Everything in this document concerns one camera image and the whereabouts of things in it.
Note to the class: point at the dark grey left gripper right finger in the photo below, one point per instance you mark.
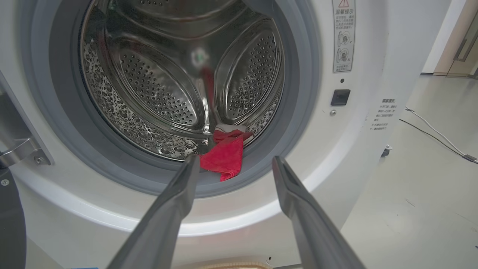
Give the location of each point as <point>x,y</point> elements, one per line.
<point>313,224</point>

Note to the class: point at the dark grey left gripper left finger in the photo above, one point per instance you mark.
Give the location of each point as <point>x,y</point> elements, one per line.
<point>164,220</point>

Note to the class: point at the red white garment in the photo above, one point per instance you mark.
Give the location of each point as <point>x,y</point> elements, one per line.
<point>224,158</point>

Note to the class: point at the black round glass washer door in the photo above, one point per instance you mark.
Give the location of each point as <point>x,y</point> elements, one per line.
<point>11,224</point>

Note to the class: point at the cream perforated laundry basket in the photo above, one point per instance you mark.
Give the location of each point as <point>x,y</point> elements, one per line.
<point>227,265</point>

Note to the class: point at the white front-load washing machine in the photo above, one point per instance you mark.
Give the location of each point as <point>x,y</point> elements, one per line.
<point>354,157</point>

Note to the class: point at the beige room door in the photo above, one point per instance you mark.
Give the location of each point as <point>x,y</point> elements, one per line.
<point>455,37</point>

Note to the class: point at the grey warning label sticker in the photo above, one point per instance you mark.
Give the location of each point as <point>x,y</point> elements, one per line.
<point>343,35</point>

